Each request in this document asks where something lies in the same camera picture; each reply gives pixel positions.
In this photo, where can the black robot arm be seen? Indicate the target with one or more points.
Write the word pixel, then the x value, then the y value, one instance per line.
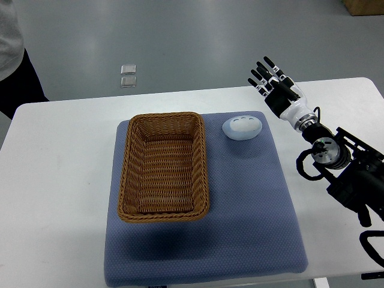
pixel 353 168

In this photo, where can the upper metal floor plate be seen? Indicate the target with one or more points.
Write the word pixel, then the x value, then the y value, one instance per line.
pixel 128 69

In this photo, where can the metal floor plate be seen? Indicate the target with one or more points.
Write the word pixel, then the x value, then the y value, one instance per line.
pixel 128 81
pixel 128 69

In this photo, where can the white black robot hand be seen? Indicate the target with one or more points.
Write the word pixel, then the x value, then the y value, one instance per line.
pixel 286 100

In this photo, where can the brown wicker basket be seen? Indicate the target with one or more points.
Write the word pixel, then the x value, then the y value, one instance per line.
pixel 164 176

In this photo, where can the person in grey shirt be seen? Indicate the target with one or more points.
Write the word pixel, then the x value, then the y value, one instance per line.
pixel 19 81

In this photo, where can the lower metal floor plate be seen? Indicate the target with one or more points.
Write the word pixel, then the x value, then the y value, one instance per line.
pixel 128 81

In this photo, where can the cardboard box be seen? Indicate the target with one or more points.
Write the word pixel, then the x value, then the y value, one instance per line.
pixel 364 7

